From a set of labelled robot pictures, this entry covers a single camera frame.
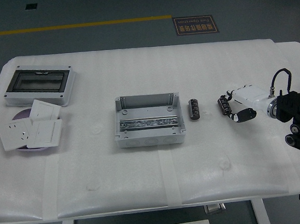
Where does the white wall socket plate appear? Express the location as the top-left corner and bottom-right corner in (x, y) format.
(0, 118), (36, 152)

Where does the grey cover with dark window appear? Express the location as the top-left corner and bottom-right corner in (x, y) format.
(1, 61), (79, 112)

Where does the white blank switch plate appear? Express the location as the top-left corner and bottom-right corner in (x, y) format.
(25, 118), (65, 149)
(28, 97), (62, 122)

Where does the white tape strip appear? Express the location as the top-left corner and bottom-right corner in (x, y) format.
(38, 155), (64, 221)

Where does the dark floor sign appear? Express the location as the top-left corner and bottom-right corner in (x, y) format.
(172, 14), (220, 37)

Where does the metal DIN rail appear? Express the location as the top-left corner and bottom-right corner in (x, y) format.
(118, 114), (181, 132)

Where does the open grey junction box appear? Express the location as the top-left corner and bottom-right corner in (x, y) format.
(113, 90), (189, 149)

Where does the silver metal bracket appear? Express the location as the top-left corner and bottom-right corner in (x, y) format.
(204, 202), (226, 215)

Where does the white foam sheet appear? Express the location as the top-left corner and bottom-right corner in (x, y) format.
(0, 34), (300, 224)

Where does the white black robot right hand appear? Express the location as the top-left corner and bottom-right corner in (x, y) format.
(217, 82), (270, 125)

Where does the purple round plate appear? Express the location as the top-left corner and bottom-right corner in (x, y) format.
(10, 106), (64, 154)

